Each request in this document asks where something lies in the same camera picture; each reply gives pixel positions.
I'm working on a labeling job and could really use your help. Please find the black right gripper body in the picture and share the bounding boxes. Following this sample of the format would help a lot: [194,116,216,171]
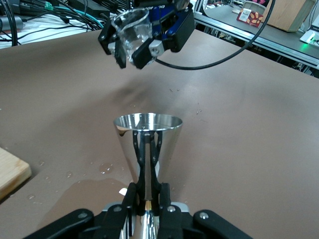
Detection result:
[134,0,195,53]

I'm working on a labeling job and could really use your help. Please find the clear glass beaker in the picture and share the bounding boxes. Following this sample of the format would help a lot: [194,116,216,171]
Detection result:
[111,7,157,67]

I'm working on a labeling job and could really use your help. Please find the brown paper table cover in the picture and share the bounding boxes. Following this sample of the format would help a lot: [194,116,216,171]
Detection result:
[0,27,319,239]

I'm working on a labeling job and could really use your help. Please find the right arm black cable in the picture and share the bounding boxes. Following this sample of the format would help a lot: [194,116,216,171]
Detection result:
[156,0,276,71]

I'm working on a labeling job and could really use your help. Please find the red patterned box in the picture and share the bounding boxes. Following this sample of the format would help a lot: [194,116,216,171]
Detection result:
[236,8,264,27]

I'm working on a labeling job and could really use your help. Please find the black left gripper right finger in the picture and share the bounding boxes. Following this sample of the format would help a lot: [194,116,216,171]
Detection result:
[155,183,252,239]

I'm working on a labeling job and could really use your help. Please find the wooden box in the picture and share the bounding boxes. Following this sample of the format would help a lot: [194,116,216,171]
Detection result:
[261,0,313,32]

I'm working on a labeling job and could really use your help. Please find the aluminium frame rail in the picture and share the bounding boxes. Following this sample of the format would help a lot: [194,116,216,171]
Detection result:
[193,11,319,68]

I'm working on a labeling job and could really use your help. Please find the spilled liquid puddle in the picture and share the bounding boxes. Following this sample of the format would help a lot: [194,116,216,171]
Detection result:
[37,163,131,230]

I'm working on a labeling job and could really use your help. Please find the steel jigger measuring cup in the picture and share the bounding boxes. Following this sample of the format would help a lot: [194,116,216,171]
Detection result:
[113,113,184,239]

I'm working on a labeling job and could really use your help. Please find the wooden cutting board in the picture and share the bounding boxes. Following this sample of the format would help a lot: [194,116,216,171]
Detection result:
[0,146,32,201]

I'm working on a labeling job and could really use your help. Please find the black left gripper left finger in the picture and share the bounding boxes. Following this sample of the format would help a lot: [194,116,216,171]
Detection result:
[23,183,139,239]

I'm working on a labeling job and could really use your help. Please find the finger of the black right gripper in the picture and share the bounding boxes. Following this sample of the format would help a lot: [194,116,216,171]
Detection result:
[131,40,165,70]
[98,21,128,69]

